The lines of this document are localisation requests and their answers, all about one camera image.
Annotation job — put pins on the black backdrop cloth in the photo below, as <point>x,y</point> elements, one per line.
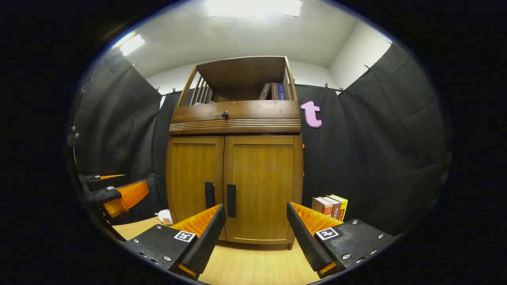
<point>376,138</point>

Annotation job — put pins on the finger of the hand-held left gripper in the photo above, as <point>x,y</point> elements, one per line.
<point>107,194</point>
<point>107,182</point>

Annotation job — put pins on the wooden shoe cabinet door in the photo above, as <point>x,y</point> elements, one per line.
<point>190,170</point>
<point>261,174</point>

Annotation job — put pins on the wooden double-door shoe cabinet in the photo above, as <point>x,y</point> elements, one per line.
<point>237,75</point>

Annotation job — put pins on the yellow book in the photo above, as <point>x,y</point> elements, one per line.
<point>344,208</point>

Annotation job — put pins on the leaning brown book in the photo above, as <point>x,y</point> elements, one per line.
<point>264,92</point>

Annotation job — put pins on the blue book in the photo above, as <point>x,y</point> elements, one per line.
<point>281,92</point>

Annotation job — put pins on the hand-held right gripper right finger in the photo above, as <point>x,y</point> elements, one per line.
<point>307,241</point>

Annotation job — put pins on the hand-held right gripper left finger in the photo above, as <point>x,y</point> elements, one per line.
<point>208,241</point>

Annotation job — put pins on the wooden cabinet drawer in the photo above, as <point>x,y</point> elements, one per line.
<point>257,111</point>

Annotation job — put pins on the large ceiling light panel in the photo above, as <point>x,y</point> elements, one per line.
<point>253,7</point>

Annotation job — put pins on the small white packet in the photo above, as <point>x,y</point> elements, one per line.
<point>165,217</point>

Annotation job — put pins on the white and orange book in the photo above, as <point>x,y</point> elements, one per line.
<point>319,205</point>

